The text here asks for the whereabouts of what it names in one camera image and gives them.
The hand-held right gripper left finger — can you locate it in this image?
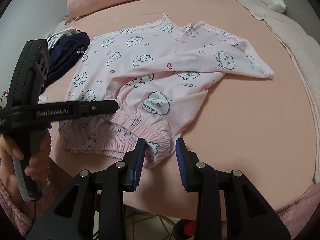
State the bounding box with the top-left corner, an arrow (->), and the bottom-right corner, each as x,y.
27,137 -> 146,240

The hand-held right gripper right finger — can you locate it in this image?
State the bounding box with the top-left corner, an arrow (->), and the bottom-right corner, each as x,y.
175,138 -> 292,240

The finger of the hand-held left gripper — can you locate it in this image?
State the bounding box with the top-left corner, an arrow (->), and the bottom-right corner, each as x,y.
76,99 -> 118,118

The pink printed pajama garment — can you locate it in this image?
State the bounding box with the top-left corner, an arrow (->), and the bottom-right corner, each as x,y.
58,12 -> 275,169

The person's left hand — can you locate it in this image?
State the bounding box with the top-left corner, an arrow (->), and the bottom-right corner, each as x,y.
0,127 -> 52,180

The navy blue garment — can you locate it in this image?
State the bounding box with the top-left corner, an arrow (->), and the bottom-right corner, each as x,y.
46,31 -> 90,87

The red slipper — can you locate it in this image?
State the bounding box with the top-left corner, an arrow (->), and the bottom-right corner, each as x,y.
175,219 -> 200,240

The floral printed cloth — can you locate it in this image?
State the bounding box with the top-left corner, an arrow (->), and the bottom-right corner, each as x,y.
47,17 -> 75,37

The pink bed sheet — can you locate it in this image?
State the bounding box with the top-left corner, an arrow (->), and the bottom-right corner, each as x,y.
37,0 -> 315,218

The pink fuzzy clothing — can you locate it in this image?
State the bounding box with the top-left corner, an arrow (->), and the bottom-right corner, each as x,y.
275,180 -> 317,233

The light pink blanket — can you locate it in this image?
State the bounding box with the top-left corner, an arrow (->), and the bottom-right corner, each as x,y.
230,0 -> 320,183

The white plush toy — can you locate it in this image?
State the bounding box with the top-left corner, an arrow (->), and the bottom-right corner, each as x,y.
260,0 -> 287,13

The beige padded headboard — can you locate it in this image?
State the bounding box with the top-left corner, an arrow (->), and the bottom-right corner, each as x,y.
262,0 -> 320,45

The gold wire stand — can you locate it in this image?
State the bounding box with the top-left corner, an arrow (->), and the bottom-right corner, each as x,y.
124,211 -> 177,240

